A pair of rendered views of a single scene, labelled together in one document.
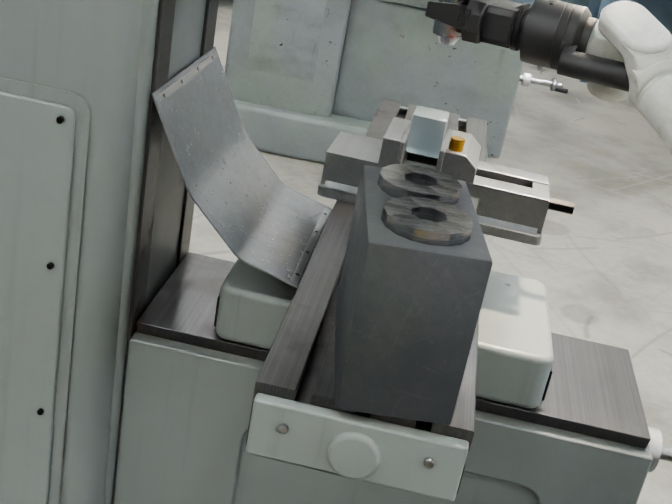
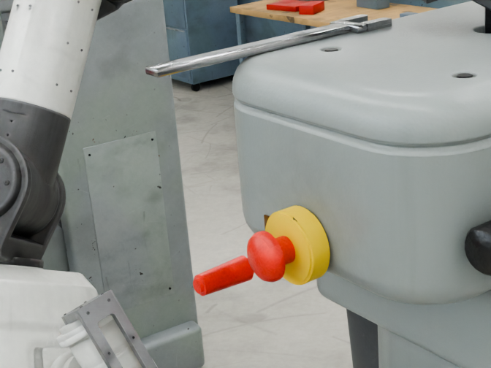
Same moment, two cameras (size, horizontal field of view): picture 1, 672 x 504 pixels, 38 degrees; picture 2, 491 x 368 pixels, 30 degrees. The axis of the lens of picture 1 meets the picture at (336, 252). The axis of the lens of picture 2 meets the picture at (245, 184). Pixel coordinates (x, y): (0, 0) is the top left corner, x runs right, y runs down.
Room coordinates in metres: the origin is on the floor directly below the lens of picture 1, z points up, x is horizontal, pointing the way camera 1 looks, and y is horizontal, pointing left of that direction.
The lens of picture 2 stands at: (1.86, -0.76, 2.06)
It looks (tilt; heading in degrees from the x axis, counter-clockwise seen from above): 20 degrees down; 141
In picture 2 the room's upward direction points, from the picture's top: 5 degrees counter-clockwise
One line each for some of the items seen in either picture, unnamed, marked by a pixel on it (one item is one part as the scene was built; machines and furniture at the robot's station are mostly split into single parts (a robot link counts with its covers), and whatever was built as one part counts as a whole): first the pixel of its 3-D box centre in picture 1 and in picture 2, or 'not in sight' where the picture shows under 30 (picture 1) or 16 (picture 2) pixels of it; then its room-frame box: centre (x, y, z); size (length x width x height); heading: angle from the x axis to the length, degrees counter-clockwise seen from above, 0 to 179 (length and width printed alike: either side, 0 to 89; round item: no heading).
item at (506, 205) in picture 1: (438, 172); not in sight; (1.48, -0.14, 0.97); 0.35 x 0.15 x 0.11; 83
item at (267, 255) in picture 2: not in sight; (272, 254); (1.38, -0.35, 1.76); 0.04 x 0.03 x 0.04; 176
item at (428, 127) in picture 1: (427, 131); not in sight; (1.48, -0.11, 1.03); 0.06 x 0.05 x 0.06; 173
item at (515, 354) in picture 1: (390, 300); not in sight; (1.40, -0.10, 0.78); 0.50 x 0.35 x 0.12; 86
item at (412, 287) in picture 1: (406, 282); not in sight; (0.95, -0.08, 1.02); 0.22 x 0.12 x 0.20; 4
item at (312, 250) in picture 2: not in sight; (297, 244); (1.38, -0.33, 1.76); 0.06 x 0.02 x 0.06; 176
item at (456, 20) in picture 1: (447, 13); not in sight; (1.37, -0.09, 1.23); 0.06 x 0.02 x 0.03; 71
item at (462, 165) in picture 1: (459, 154); not in sight; (1.47, -0.16, 1.01); 0.12 x 0.06 x 0.04; 173
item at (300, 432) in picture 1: (407, 228); not in sight; (1.45, -0.10, 0.88); 1.24 x 0.23 x 0.08; 176
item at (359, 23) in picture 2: not in sight; (272, 43); (1.28, -0.25, 1.89); 0.24 x 0.04 x 0.01; 86
